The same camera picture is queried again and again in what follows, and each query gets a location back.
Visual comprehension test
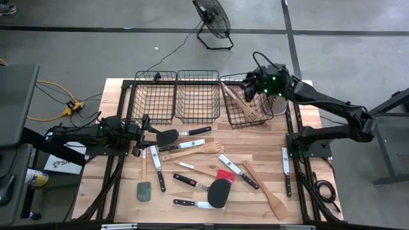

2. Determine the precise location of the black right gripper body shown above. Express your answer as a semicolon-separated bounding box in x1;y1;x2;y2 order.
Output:
250;63;291;98

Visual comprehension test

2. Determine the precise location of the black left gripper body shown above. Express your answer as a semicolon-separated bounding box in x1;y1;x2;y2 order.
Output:
127;114;151;158

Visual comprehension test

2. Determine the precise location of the black turner plain black handle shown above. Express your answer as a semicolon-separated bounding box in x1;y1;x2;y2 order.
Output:
155;126;212;148

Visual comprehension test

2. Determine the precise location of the wooden slotted spatula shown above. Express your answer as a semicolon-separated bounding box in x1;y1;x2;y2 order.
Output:
220;82;270;128

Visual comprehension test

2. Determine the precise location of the grey silicone spatula wooden handle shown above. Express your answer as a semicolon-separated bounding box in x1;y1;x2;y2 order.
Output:
137;148;152;203

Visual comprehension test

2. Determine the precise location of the wooden slotted spoon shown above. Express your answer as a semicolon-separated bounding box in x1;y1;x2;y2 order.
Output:
161;141;224;162

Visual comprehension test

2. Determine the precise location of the plain wooden spatula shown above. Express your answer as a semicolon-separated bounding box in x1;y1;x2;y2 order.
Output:
242;159;288;221

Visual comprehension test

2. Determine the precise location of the black floor fan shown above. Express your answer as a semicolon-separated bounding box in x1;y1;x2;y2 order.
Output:
192;0;235;51

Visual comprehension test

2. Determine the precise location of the yellow black power plug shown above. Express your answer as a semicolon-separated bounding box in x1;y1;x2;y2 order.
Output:
65;100;86;117

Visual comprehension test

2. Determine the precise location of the white printed paper sheet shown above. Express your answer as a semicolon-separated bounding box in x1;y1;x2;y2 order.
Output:
43;142;89;176

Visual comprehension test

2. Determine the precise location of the white yellow spray can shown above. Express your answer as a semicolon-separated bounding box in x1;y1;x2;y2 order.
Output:
24;168;50;188

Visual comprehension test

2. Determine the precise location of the black metal stand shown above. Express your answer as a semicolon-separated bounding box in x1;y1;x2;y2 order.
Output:
367;88;409;187

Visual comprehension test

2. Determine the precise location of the grey desk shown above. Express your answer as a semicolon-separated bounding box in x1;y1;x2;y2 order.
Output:
0;63;40;226

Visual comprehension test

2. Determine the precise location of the black computer mouse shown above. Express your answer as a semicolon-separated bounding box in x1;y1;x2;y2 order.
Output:
0;174;15;207

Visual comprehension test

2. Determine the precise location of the person's shoe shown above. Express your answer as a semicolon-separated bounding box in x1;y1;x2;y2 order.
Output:
0;2;17;17

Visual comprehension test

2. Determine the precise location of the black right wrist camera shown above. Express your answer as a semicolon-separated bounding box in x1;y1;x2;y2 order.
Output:
255;65;275;79

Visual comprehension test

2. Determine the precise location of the black wire basket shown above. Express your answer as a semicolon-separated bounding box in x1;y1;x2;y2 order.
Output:
174;70;222;125
219;73;275;130
130;70;178;126

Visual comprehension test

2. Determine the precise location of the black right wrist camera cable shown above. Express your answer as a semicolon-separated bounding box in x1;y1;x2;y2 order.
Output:
252;50;275;70

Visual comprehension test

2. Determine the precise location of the black fan power cable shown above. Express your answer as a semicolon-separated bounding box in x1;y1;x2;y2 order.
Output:
137;20;205;79

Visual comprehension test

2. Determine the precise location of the black turner red-marked handle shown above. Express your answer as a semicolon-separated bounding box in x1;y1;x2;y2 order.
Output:
173;173;232;209

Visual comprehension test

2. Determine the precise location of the silver aluminium bracket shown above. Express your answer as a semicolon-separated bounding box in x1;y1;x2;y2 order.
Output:
100;223;139;230

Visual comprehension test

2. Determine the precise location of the yellow extension cord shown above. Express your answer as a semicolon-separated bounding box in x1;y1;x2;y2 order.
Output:
0;57;86;123

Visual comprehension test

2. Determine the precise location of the coiled black cable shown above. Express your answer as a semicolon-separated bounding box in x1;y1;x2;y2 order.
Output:
312;171;342;214

